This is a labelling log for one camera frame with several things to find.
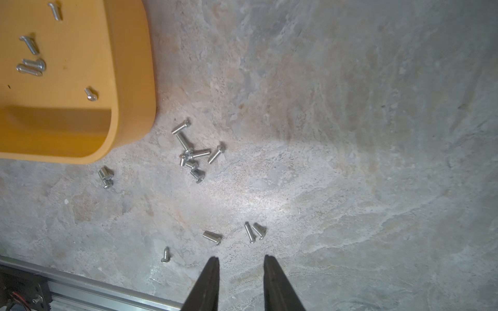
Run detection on aluminium rail frame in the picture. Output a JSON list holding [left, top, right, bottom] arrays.
[[1, 256, 182, 310]]

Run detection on yellow plastic storage box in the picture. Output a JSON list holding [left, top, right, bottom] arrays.
[[1, 1, 156, 164]]

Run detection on silver screw cluster screw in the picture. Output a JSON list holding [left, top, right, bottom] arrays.
[[171, 118, 191, 135]]

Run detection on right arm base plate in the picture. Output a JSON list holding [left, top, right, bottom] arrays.
[[1, 268, 53, 310]]

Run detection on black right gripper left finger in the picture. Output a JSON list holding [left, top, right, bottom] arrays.
[[180, 257, 220, 311]]

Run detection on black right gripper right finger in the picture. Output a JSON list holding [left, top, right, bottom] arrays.
[[263, 255, 305, 311]]

